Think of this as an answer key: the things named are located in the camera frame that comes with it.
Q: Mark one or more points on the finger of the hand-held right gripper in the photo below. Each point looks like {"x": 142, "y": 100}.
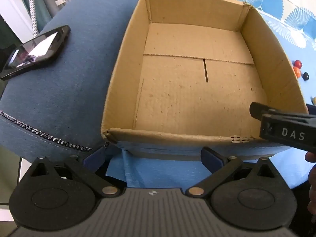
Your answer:
{"x": 284, "y": 128}

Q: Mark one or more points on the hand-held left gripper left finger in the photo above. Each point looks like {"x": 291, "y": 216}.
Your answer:
{"x": 95, "y": 158}

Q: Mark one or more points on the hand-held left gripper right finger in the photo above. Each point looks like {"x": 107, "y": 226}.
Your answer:
{"x": 212, "y": 159}

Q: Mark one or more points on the small yellow fruit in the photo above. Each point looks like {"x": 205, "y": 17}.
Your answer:
{"x": 314, "y": 100}

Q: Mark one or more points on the small dark fruit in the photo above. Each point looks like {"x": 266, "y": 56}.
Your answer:
{"x": 306, "y": 76}

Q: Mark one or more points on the small orange fruit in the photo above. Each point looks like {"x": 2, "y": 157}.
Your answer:
{"x": 297, "y": 72}

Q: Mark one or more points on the red cherry tomato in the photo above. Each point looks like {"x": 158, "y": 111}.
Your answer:
{"x": 297, "y": 64}

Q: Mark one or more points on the brown cardboard box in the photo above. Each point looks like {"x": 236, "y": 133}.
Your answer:
{"x": 185, "y": 98}

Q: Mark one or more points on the person's right hand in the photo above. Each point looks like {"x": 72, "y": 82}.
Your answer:
{"x": 313, "y": 185}

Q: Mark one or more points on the black smartphone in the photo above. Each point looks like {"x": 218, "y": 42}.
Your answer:
{"x": 34, "y": 51}

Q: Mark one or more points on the white patterned pole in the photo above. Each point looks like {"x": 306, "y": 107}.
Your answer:
{"x": 33, "y": 9}

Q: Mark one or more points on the white curtain clip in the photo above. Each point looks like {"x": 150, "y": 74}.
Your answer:
{"x": 60, "y": 1}

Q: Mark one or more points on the white door frame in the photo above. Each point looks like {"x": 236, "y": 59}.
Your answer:
{"x": 12, "y": 7}

